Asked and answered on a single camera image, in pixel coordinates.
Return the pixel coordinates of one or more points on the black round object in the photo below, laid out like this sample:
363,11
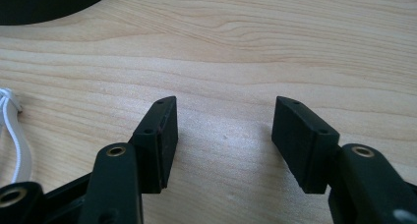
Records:
49,3

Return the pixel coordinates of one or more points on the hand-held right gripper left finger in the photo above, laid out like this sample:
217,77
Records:
155,145

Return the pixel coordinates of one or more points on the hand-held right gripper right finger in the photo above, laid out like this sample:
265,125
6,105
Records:
305,145

